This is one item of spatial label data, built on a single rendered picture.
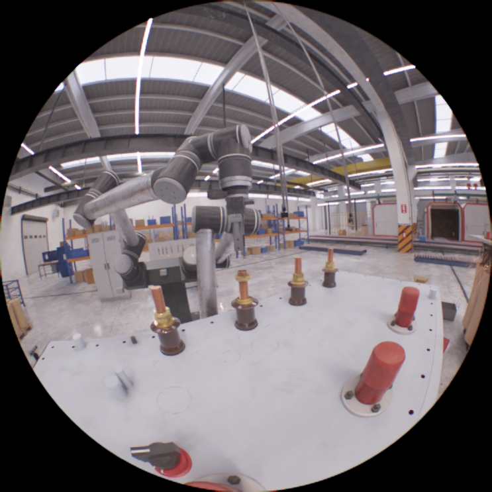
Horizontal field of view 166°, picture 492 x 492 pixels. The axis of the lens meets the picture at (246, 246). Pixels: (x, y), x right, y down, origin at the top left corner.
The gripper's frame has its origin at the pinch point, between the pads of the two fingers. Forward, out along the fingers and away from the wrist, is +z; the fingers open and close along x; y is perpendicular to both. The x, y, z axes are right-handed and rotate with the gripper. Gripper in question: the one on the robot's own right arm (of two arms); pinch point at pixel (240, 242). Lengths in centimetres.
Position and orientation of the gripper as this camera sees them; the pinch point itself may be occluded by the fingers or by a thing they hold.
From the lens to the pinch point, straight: 53.1
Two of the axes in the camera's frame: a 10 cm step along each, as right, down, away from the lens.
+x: 0.5, -1.2, 9.9
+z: 0.7, 9.9, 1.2
